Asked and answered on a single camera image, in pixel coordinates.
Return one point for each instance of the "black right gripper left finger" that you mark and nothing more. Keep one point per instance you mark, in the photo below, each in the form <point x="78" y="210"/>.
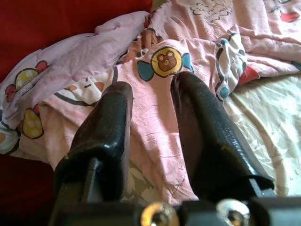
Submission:
<point x="103" y="131"/>

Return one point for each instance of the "bed with beige floral sheet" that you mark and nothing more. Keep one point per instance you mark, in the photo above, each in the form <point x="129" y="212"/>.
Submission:
<point x="270" y="117"/>

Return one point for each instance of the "pink cartoon print blanket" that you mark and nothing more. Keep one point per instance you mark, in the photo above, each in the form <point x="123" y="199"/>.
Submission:
<point x="152" y="113"/>

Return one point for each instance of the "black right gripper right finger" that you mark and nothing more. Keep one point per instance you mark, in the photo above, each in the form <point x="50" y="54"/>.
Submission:
<point x="211" y="146"/>

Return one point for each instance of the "red fabric cushion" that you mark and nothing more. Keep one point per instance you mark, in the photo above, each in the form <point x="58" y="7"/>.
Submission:
<point x="47" y="23"/>

